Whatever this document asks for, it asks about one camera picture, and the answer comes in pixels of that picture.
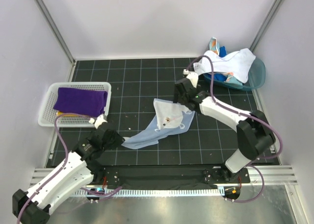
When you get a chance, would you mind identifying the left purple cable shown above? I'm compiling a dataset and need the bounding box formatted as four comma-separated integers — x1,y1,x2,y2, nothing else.
16,113,123,224

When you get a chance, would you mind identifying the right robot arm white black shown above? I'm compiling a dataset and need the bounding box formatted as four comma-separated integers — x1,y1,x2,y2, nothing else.
174,77,276,183

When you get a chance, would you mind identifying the white slotted cable duct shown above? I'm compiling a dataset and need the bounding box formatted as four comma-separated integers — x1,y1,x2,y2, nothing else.
69,187,225,198

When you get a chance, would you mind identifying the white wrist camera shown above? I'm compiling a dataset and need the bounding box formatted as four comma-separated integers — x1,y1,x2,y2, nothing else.
183,69,199,88
89,114,107,129

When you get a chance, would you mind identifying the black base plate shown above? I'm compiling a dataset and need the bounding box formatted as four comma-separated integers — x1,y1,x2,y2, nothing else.
89,164,251,190

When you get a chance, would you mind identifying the aluminium frame post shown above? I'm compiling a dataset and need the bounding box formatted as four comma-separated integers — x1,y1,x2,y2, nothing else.
249,0,285,52
27,0,76,65

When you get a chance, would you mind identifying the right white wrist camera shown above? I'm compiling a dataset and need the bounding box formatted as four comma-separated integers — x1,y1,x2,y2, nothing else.
183,69,199,88

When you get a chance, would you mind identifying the orange patterned towel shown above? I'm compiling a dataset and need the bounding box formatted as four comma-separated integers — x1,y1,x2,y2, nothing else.
209,37,220,55

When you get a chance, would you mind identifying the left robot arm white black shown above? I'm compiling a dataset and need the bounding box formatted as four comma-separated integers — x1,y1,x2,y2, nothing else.
12,128,125,224

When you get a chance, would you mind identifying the teal plastic bowl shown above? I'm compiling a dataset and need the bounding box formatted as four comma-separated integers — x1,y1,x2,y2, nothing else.
214,58,265,92

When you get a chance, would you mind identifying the aluminium rail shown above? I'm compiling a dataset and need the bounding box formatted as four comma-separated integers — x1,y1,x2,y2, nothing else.
29,165,298,187

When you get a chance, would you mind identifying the white towel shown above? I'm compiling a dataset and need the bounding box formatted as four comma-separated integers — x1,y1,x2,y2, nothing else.
204,49,256,83

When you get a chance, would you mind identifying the light blue bear towel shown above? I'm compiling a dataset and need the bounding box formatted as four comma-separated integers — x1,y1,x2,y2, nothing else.
122,99,195,149

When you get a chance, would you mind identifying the left aluminium frame post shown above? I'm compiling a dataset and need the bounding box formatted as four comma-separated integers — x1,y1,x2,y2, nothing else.
27,0,76,65

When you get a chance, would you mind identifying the yellow folded towel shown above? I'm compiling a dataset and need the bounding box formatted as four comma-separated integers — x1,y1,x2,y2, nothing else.
56,112,85,117

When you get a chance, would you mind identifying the purple folded towel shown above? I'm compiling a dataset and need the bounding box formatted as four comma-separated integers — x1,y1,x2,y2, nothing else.
53,87,108,117

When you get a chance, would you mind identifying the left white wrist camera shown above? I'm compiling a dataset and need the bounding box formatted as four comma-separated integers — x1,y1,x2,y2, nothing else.
89,114,107,129

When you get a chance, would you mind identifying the dark blue towel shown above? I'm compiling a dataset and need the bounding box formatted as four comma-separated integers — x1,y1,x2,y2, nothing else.
219,46,227,58

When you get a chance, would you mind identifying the right aluminium frame post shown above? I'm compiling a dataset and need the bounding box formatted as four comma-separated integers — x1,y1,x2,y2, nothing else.
249,0,285,52

